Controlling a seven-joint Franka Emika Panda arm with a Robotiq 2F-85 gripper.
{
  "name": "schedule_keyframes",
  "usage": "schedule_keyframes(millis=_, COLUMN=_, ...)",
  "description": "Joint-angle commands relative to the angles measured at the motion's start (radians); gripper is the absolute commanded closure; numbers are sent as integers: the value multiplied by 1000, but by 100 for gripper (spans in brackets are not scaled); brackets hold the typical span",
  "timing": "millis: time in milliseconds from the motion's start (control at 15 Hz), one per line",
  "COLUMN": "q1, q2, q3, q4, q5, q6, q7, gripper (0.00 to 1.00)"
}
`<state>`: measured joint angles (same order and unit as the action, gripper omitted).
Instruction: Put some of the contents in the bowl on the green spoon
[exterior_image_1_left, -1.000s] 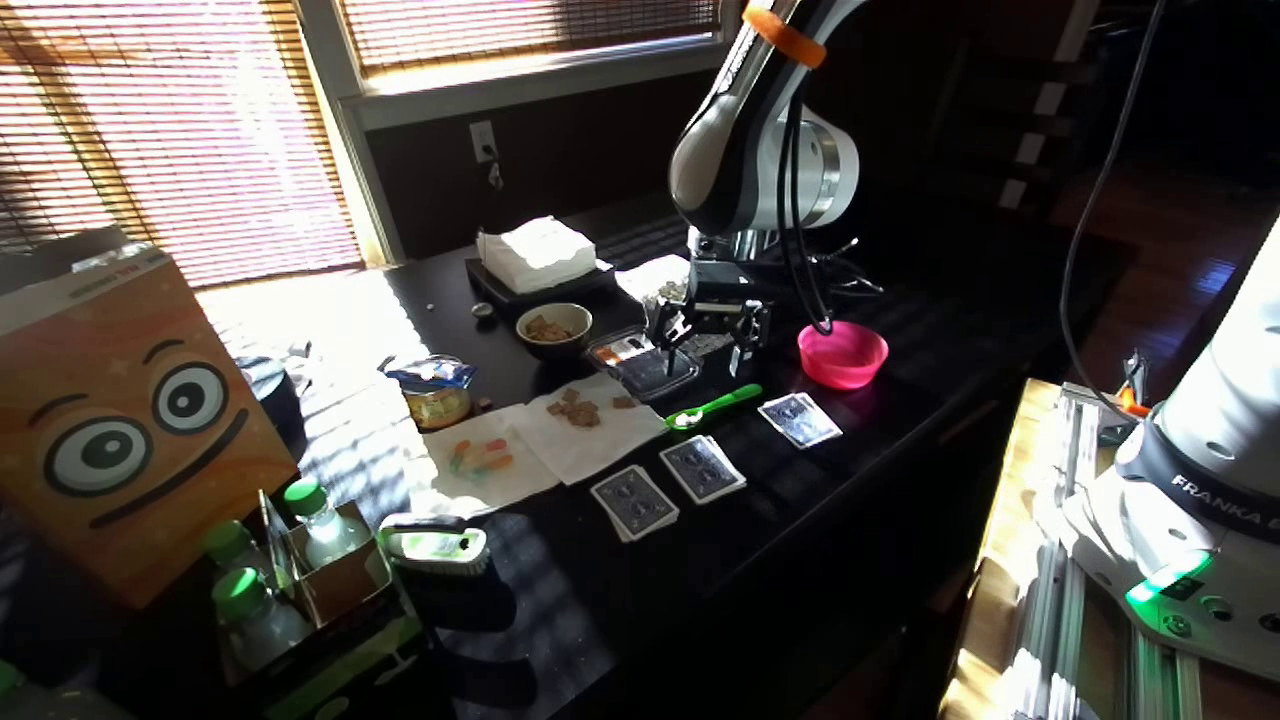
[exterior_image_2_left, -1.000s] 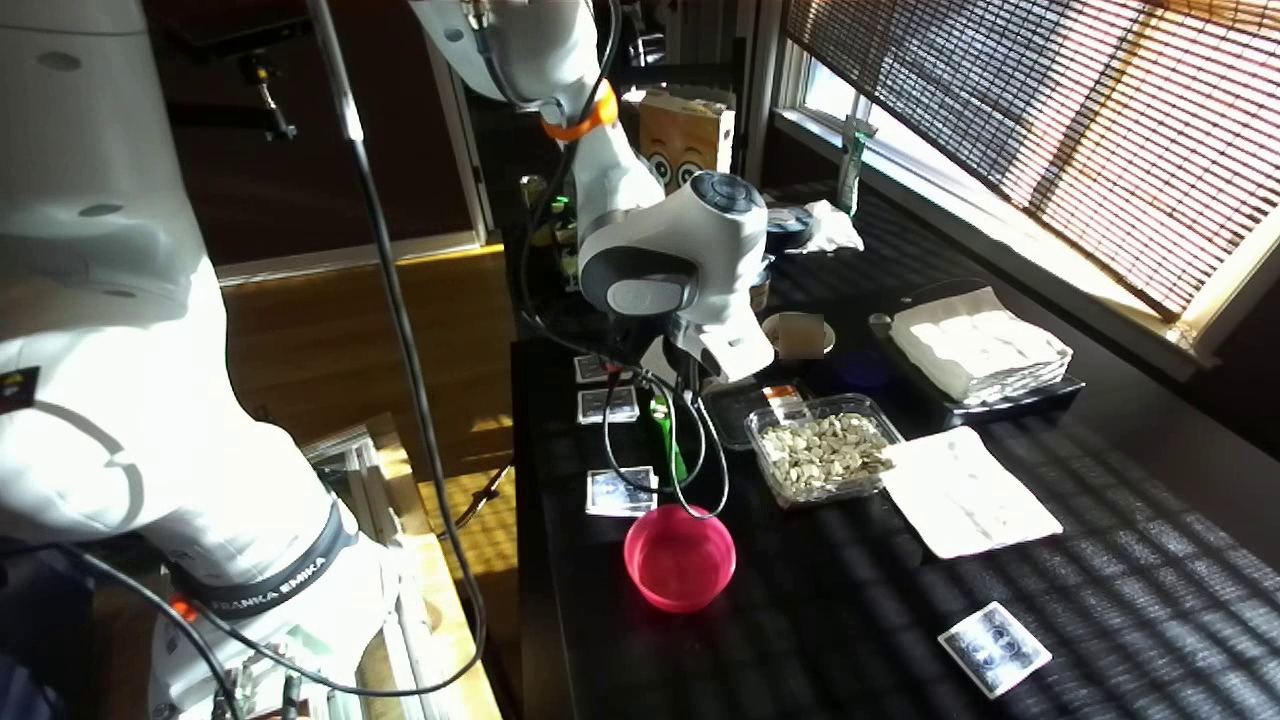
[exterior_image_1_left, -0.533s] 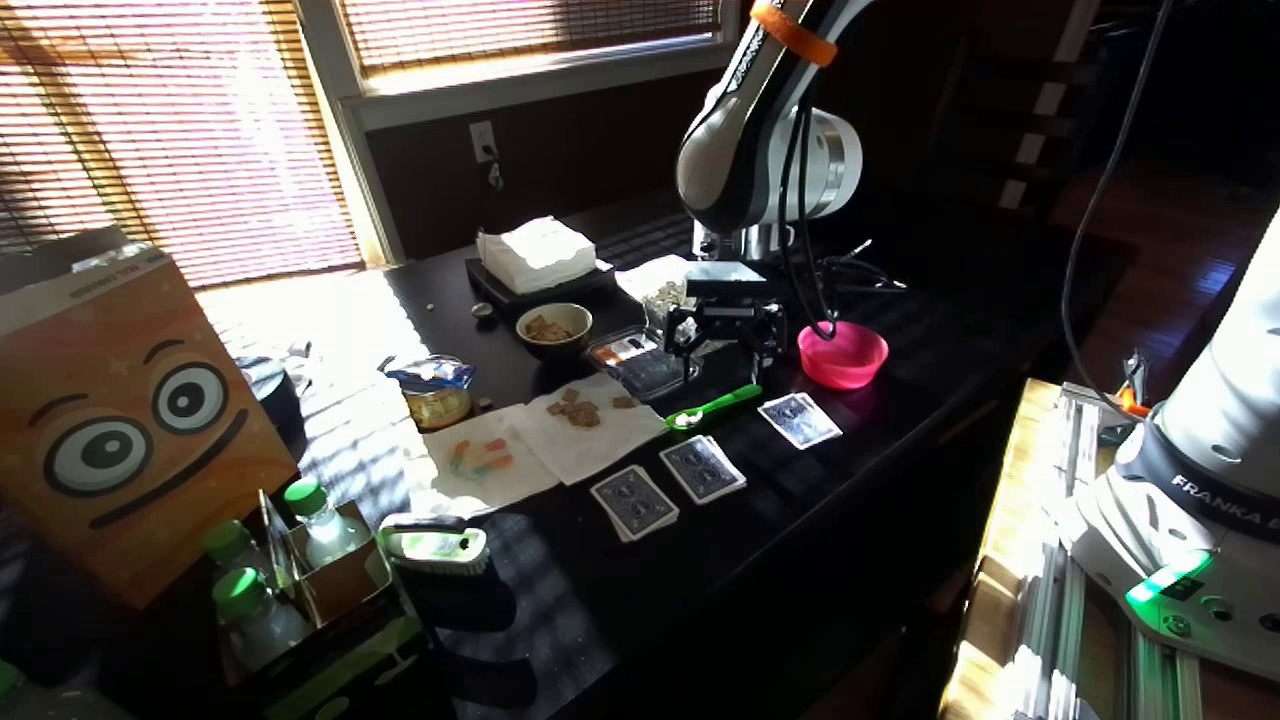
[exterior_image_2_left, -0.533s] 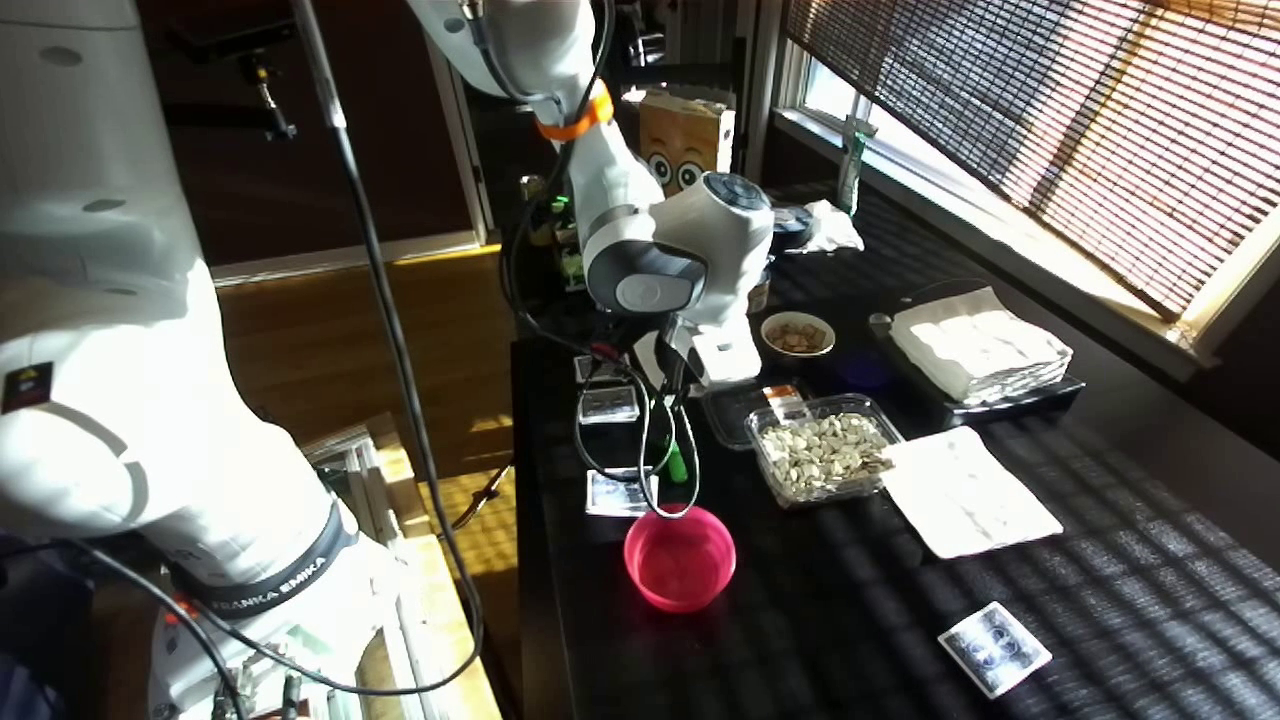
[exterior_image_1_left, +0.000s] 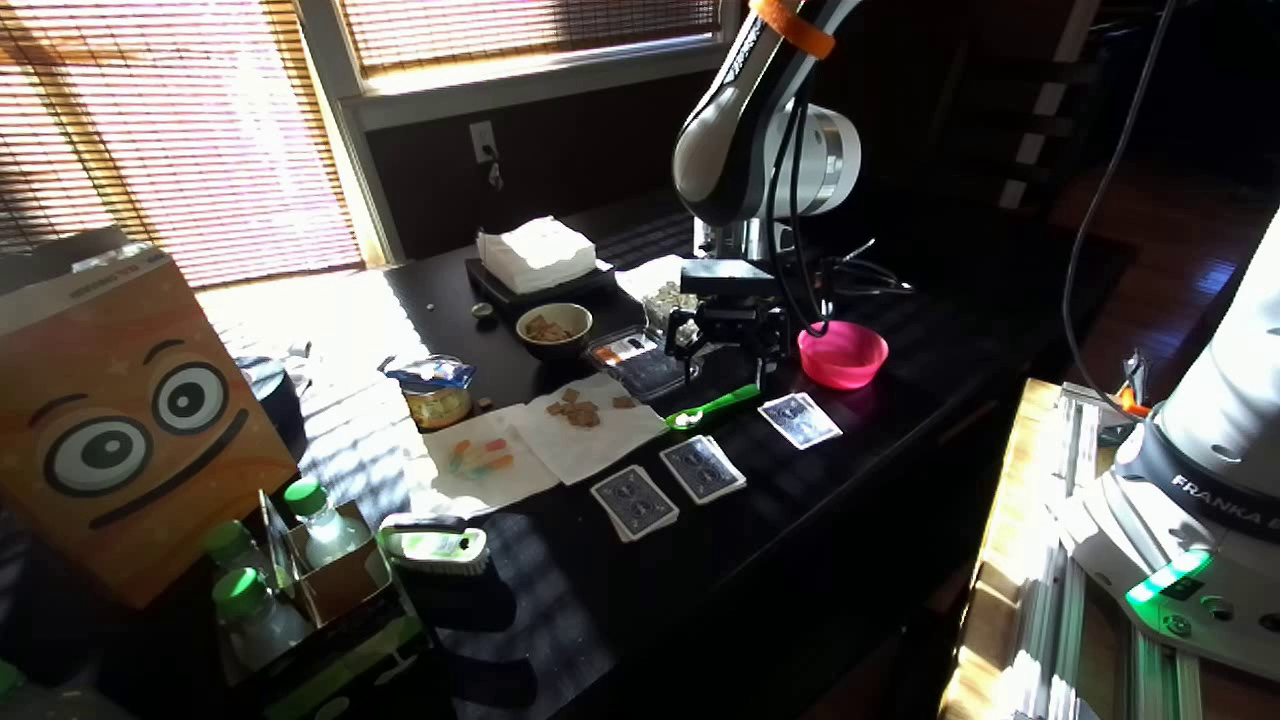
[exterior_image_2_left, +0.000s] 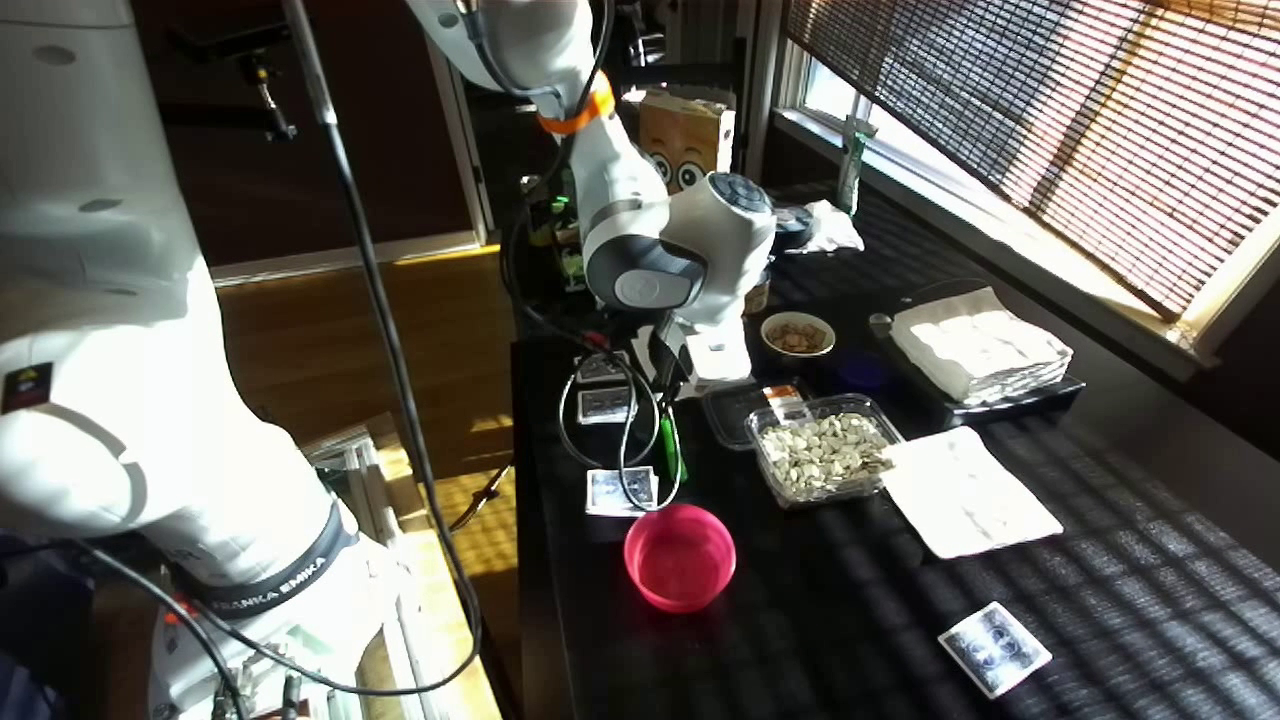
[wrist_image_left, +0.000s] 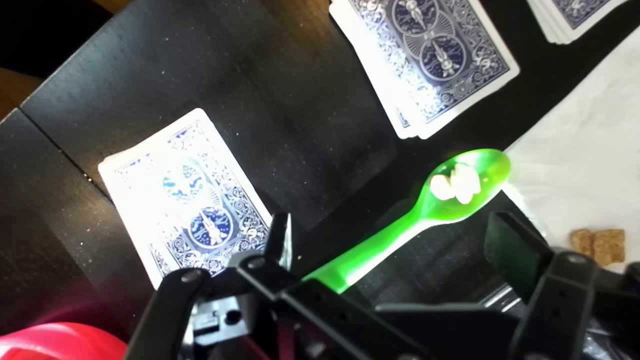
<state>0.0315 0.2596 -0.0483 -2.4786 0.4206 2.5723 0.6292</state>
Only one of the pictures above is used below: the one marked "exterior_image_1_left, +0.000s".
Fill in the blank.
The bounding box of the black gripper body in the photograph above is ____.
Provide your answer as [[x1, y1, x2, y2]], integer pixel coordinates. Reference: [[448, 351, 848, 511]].
[[676, 258, 792, 351]]

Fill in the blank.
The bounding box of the green plastic spoon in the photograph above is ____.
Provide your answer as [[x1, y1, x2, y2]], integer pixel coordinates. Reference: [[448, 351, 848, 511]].
[[665, 380, 768, 440]]

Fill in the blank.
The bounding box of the pink plastic bowl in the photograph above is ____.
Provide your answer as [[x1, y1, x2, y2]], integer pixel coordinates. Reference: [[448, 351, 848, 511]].
[[795, 317, 892, 395]]

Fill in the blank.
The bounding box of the small brown bowl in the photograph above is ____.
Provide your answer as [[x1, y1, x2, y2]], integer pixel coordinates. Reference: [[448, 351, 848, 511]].
[[512, 301, 598, 359]]

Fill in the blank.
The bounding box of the clear container of seeds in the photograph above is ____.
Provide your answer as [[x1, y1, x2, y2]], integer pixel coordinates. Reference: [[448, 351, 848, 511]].
[[643, 277, 703, 351]]

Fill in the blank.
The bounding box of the blue playing card stack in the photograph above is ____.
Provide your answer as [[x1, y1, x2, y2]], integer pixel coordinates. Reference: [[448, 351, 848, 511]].
[[756, 387, 848, 456], [657, 433, 753, 510], [586, 462, 685, 549]]

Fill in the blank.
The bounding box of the flat white napkin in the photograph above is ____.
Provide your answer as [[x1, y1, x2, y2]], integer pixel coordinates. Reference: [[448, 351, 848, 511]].
[[611, 252, 691, 314]]

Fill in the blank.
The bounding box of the clear plastic container lid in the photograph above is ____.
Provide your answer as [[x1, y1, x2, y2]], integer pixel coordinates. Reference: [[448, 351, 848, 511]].
[[591, 333, 695, 404]]

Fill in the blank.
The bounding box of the small orange snack packet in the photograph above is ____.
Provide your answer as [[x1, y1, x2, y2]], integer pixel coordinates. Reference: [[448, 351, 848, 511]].
[[591, 335, 657, 371]]

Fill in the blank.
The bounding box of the paper towel with brown bits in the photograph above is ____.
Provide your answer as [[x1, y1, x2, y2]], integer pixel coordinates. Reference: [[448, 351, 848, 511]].
[[512, 371, 667, 487]]

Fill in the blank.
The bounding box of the white napkin stack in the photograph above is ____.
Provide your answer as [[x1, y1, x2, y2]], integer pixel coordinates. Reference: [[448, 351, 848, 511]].
[[470, 212, 598, 301]]

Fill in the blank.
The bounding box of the black tray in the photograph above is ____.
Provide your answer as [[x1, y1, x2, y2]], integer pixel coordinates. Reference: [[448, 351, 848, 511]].
[[458, 252, 648, 333]]

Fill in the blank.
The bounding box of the paper towel with orange candies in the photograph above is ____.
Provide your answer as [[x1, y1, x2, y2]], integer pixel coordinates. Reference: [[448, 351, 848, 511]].
[[421, 404, 565, 520]]

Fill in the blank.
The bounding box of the small foil-lidded cup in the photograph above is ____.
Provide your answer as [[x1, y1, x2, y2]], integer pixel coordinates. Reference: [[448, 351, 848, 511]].
[[381, 351, 478, 433]]

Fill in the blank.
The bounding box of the bamboo window blind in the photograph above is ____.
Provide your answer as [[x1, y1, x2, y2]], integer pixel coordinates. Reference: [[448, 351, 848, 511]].
[[0, 0, 366, 291], [335, 0, 732, 78]]

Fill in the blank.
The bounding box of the small white device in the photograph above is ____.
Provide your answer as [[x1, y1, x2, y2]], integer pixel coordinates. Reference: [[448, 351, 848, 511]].
[[381, 520, 496, 578]]

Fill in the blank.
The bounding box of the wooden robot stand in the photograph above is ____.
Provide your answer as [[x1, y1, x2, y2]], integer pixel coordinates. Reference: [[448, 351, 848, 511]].
[[934, 377, 1280, 720]]

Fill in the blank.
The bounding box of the dark shelf unit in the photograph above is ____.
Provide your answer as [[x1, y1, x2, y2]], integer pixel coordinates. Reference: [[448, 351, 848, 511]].
[[931, 0, 1110, 218]]

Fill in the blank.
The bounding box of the green capped bottle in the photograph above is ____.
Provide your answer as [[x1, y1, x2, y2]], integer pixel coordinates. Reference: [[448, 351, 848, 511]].
[[211, 565, 311, 677], [277, 478, 374, 573], [201, 518, 270, 582]]

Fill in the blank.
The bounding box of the black round object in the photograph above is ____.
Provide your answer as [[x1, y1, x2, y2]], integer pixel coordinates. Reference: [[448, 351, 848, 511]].
[[249, 351, 317, 456]]

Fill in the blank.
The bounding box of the orange box with cartoon face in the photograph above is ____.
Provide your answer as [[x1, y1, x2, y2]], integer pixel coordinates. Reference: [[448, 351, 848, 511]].
[[0, 245, 298, 611]]

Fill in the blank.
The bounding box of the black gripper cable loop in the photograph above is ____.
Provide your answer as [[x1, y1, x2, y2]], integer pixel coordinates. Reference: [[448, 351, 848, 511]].
[[785, 235, 925, 303]]

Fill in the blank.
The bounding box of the orange strap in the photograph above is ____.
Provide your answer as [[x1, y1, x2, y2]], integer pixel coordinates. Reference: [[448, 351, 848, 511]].
[[753, 0, 839, 61]]

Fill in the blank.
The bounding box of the white wall outlet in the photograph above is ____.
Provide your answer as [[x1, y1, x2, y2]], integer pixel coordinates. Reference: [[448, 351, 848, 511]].
[[463, 118, 509, 194]]

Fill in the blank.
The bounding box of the long black robot cable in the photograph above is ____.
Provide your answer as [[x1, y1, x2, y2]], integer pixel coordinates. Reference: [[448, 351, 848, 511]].
[[1057, 0, 1183, 392]]

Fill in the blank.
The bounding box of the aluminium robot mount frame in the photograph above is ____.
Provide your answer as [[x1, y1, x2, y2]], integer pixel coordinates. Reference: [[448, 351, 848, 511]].
[[995, 377, 1280, 720]]

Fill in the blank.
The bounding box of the white window frame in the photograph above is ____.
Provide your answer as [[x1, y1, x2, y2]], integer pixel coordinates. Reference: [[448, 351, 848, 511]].
[[291, 0, 732, 270]]

